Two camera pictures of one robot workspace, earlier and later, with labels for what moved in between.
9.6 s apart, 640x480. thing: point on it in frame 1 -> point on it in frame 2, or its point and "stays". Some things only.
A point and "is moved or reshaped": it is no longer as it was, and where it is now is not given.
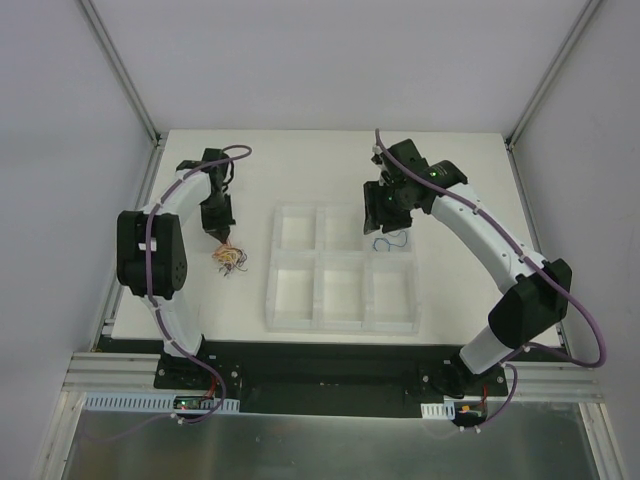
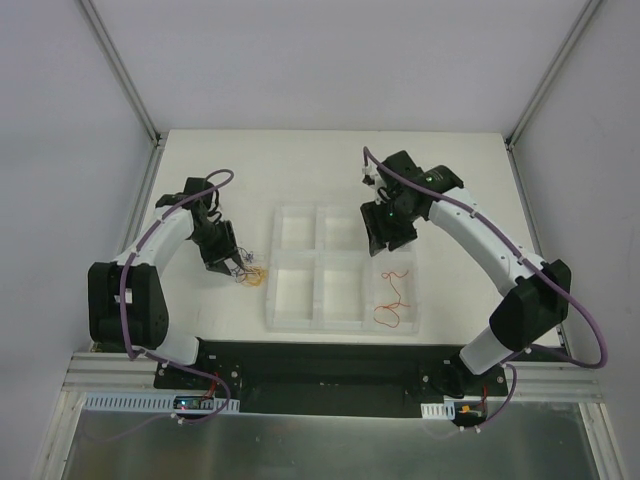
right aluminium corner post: x=509 y=141 stays
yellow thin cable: x=228 y=254 is moved or reshaped
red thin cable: x=223 y=248 is moved or reshaped
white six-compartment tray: x=324 y=277 stays
